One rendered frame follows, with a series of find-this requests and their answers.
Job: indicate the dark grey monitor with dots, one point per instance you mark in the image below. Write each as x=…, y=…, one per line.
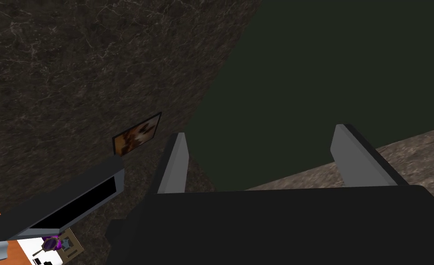
x=60, y=204

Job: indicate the orange desk with clutter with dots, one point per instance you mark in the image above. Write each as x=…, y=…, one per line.
x=16, y=247

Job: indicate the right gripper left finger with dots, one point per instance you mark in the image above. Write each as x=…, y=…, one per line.
x=173, y=169

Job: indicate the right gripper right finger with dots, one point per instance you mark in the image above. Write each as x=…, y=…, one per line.
x=360, y=162

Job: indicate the framed brown wall picture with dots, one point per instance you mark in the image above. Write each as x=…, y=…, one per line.
x=137, y=135

